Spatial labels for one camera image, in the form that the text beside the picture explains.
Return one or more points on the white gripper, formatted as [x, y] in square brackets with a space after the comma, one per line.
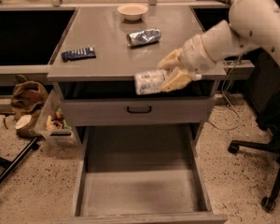
[194, 55]

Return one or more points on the blue label plastic bottle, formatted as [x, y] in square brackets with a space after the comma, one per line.
[149, 82]

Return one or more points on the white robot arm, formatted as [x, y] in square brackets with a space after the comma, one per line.
[251, 24]

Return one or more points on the closed grey drawer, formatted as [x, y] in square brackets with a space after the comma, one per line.
[125, 112]

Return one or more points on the grey drawer cabinet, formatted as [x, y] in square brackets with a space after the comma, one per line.
[110, 74]

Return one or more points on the open grey drawer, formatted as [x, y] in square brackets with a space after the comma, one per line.
[141, 175]

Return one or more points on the crushed silver can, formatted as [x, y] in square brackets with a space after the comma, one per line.
[143, 37]

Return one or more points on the white bowl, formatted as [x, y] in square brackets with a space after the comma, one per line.
[132, 12]

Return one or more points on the dark blue snack bar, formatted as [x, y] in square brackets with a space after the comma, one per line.
[79, 54]

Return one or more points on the clear plastic bin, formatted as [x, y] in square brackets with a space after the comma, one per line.
[51, 123]

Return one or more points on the brown paper bag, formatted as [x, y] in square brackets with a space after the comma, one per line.
[27, 101]

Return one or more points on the black metal stand leg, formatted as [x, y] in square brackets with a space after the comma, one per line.
[9, 166]

